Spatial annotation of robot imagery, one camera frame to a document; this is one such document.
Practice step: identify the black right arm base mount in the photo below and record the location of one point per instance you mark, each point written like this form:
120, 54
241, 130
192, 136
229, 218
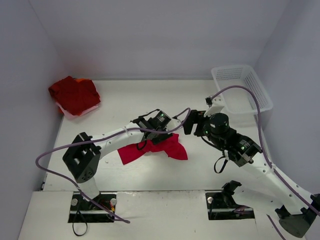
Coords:
222, 206

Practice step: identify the pink folded t shirt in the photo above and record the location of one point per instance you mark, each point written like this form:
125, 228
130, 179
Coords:
70, 116

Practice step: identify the magenta t shirt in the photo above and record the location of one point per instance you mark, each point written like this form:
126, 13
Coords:
171, 147

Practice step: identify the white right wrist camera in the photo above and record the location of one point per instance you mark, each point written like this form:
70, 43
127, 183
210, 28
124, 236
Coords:
215, 105

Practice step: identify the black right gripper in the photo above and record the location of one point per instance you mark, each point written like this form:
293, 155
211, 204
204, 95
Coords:
196, 122

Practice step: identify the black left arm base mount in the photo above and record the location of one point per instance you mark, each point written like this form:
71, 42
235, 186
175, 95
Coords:
83, 211

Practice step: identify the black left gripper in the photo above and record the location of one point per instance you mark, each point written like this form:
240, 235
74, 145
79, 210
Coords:
155, 136

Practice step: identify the white plastic basket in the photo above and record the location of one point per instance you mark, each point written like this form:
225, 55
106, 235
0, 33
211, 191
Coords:
239, 104

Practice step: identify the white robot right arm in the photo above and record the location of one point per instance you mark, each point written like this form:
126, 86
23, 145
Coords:
294, 207

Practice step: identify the dark red folded t shirt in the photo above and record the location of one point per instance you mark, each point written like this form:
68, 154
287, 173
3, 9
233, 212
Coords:
75, 94

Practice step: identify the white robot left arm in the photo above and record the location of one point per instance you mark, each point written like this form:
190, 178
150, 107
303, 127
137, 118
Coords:
82, 160

